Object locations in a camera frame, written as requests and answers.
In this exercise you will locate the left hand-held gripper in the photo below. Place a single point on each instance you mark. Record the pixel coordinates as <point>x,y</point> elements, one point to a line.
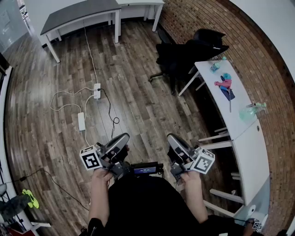
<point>91,159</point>

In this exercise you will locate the person's left forearm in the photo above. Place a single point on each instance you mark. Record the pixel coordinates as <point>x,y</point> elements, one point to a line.
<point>99,196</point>

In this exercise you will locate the round grey table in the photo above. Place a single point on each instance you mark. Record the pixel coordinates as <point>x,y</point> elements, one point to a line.
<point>11,207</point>

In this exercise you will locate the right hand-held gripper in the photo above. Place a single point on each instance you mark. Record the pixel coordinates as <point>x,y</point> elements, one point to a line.
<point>202,161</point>

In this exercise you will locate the black chest-mounted screen device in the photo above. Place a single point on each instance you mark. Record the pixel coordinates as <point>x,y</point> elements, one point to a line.
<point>145,170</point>

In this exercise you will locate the thin grey rod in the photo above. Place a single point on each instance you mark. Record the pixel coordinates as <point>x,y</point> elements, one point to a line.
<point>230,106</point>

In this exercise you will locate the black office chair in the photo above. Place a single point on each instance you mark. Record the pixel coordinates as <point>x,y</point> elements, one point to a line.
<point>182,60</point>

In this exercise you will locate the white power adapter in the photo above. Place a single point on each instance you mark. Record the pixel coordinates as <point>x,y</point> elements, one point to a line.
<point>81,122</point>

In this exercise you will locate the clear plastic water bottle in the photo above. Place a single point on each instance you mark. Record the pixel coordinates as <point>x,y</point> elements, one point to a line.
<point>216,66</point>

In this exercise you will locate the long white desk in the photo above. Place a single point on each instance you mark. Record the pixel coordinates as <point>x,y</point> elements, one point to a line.
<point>251,161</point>
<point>221,103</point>

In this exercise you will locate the white power strip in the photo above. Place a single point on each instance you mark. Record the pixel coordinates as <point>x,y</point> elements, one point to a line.
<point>97,91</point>

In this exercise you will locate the white paper roll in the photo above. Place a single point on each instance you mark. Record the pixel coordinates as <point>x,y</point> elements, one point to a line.
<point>251,210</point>

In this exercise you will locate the person's black shirt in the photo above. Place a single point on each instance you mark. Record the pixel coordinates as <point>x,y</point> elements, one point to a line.
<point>147,207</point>

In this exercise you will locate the neon green item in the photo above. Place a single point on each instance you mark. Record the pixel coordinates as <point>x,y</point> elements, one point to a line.
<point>32,200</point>

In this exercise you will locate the black and white patterned box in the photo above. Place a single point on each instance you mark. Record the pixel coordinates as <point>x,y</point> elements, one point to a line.
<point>257,225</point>

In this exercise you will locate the dark blue flat item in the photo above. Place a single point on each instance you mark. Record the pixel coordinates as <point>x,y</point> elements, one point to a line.
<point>227,93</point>

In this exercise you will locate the person's right forearm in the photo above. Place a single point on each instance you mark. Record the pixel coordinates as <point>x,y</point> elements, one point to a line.
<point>194,198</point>

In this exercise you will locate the pink and teal toy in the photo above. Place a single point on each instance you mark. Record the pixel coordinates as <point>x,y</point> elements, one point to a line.
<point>224,80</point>

